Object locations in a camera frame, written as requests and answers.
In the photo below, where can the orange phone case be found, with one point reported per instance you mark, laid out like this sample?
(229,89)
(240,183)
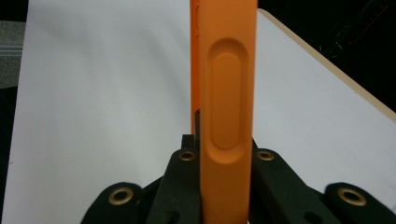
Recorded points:
(227,93)

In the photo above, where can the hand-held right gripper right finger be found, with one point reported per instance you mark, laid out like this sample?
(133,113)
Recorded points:
(277,193)

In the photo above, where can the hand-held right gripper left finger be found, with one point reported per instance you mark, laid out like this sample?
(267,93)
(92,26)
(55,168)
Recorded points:
(180,193)

